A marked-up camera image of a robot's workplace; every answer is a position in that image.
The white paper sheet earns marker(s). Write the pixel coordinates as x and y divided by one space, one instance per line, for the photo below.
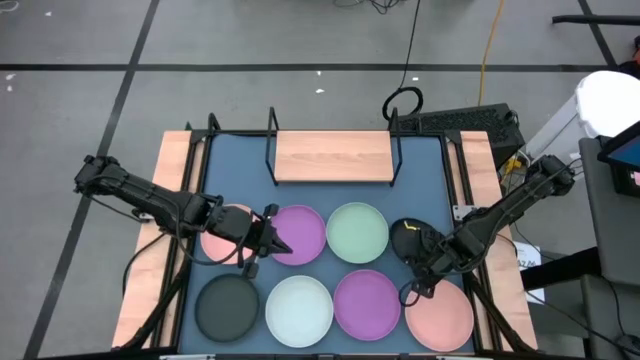
529 260

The mint green round plate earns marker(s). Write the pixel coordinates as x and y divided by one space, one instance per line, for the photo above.
357 232

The blue table mat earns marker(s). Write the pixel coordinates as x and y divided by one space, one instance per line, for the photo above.
240 170

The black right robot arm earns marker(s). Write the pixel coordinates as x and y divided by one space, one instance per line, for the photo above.
500 215

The black metal table frame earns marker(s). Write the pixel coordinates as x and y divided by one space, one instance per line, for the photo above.
451 136

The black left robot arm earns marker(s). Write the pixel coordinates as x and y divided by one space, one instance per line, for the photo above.
150 197

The black beam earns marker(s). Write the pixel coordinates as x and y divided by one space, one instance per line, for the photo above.
560 267

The grey cabinet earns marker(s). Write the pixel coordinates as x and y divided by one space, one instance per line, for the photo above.
612 235

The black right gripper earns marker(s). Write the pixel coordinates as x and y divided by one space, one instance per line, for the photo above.
442 257

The silver mounting plate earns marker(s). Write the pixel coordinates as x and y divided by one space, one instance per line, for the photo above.
142 217
462 212

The white round plate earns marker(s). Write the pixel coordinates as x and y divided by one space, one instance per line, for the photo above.
299 311

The black bar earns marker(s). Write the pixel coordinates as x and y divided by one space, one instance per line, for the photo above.
595 20

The dark green round plate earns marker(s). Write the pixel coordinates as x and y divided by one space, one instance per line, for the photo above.
227 307

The purple round plate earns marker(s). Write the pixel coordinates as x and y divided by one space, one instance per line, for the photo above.
366 305
305 230

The pink round plate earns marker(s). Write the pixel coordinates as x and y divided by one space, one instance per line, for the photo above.
442 320
215 250

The wooden shelf with black frame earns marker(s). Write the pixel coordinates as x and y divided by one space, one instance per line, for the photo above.
332 155

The black tablet screen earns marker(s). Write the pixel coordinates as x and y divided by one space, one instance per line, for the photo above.
625 160

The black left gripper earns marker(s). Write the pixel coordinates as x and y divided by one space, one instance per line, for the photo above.
240 227

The black computer tower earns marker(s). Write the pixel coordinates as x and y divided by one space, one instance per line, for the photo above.
465 125

